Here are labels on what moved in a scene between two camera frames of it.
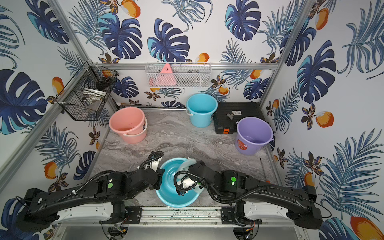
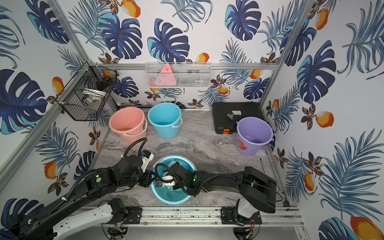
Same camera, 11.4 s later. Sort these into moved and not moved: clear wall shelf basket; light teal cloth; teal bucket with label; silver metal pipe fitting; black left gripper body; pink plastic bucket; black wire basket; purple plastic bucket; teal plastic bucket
Moved: teal bucket with label; teal plastic bucket; light teal cloth
Not moved: clear wall shelf basket; purple plastic bucket; black left gripper body; pink plastic bucket; black wire basket; silver metal pipe fitting
